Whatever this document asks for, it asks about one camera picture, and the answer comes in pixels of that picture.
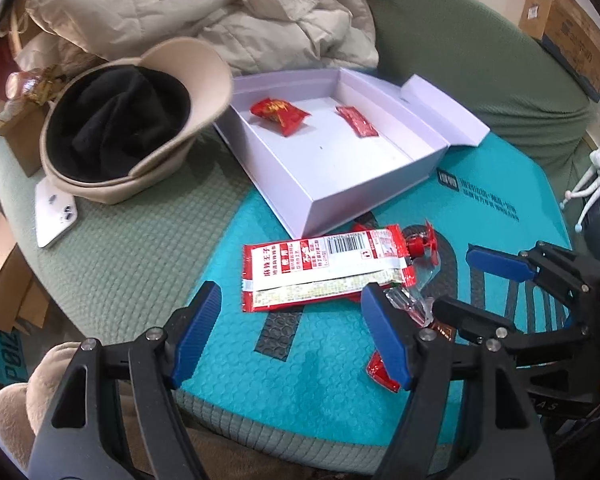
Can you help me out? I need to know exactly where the green armchair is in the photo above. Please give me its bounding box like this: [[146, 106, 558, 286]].
[[0, 0, 598, 461]]

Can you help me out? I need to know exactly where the dark red packet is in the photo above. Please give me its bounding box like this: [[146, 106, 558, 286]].
[[425, 322, 456, 343]]

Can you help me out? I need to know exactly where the beige plush toy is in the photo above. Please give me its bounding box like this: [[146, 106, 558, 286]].
[[0, 342, 81, 461]]

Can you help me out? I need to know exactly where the beige puffer jacket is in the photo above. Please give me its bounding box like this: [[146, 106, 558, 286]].
[[25, 0, 381, 78]]

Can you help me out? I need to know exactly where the brown cardboard box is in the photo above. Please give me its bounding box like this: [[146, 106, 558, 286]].
[[510, 0, 600, 103]]

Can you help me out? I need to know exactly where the white smartphone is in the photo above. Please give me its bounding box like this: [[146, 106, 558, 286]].
[[34, 179, 77, 249]]

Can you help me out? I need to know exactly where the red foil packet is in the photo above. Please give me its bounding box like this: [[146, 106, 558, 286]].
[[365, 350, 402, 392]]

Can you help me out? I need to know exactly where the red sachet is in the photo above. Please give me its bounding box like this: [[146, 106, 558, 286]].
[[335, 104, 380, 139]]

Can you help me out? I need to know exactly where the clear plastic toy with red fan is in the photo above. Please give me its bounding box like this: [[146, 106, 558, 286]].
[[385, 220, 441, 328]]

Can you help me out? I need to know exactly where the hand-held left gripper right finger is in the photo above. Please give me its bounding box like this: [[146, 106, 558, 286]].
[[361, 282, 556, 480]]

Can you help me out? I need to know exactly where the blue printed box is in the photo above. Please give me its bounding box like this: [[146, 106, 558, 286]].
[[0, 320, 31, 386]]

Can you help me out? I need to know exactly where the beige hat with black lining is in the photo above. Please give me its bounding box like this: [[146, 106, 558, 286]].
[[40, 37, 235, 206]]

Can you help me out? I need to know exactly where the small cardboard box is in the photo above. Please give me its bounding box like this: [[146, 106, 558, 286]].
[[0, 95, 48, 178]]

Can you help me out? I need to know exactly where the teal bubble mailer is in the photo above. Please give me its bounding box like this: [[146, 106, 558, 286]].
[[172, 132, 573, 448]]

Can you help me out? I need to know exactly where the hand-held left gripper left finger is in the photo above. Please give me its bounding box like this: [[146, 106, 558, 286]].
[[27, 281, 223, 480]]

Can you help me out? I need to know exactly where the white cardboard box with lid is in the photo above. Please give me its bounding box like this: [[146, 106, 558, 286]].
[[214, 66, 491, 241]]

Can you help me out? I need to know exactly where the red candy packet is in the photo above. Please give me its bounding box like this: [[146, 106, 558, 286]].
[[250, 98, 312, 137]]

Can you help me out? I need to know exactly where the red and white snack packet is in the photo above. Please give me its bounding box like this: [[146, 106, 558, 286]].
[[241, 224, 417, 313]]

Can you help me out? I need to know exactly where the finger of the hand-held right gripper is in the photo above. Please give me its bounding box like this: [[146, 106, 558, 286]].
[[432, 296, 591, 361], [466, 241, 600, 311]]

